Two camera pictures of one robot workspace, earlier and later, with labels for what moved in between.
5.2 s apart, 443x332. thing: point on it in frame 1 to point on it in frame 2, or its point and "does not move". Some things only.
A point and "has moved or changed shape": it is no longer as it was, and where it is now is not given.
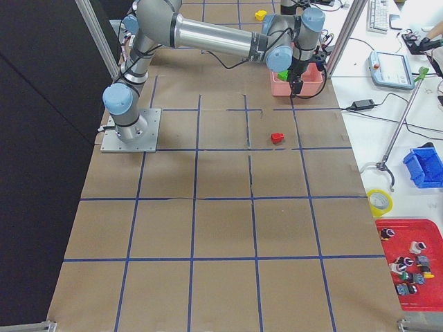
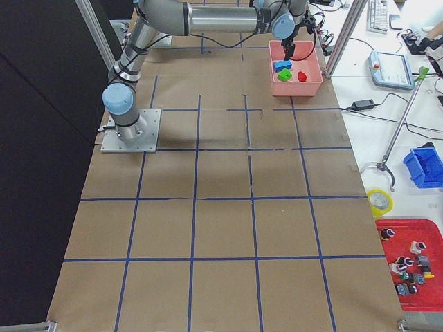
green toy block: [283, 75] does not move
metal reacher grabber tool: [383, 164] does not move
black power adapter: [363, 104] does not move
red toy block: [277, 137] has moved or changed shape
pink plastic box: [312, 80] does not move
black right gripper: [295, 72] to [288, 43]
